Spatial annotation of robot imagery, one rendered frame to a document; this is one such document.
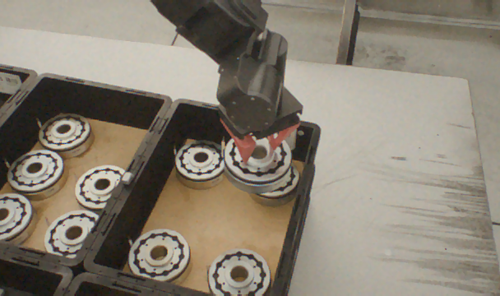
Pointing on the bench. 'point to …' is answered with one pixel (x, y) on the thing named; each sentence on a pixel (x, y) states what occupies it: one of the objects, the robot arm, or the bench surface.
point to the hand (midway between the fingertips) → (258, 150)
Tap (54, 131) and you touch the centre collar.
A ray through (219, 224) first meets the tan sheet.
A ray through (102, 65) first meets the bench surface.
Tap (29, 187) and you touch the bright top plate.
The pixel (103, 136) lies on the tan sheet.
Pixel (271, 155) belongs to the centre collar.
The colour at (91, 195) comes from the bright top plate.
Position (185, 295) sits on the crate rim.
